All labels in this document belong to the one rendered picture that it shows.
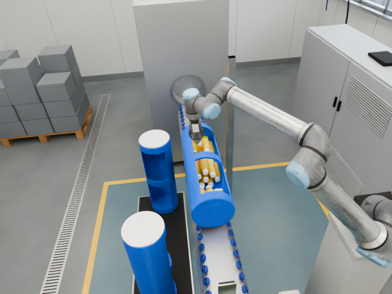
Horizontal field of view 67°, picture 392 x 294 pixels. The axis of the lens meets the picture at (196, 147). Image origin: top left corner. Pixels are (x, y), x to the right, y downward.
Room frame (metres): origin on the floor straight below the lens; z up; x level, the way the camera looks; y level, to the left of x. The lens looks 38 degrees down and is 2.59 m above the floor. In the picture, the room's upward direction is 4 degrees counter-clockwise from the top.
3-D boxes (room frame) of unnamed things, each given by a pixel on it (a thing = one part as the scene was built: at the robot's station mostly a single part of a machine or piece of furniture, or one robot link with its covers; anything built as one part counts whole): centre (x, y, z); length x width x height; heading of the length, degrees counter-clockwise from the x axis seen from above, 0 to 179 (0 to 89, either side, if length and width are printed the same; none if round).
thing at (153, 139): (2.19, 0.37, 1.03); 0.28 x 0.28 x 0.01
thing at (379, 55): (2.65, -1.84, 1.46); 0.32 x 0.23 x 0.04; 4
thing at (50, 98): (4.12, 2.34, 0.59); 1.20 x 0.80 x 1.19; 94
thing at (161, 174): (2.19, 0.37, 0.59); 0.28 x 0.28 x 0.88
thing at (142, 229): (1.21, 0.38, 1.03); 0.28 x 0.28 x 0.01
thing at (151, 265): (1.21, 0.38, 0.59); 0.28 x 0.28 x 0.88
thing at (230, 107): (2.31, -0.33, 0.85); 0.06 x 0.06 x 1.70; 4
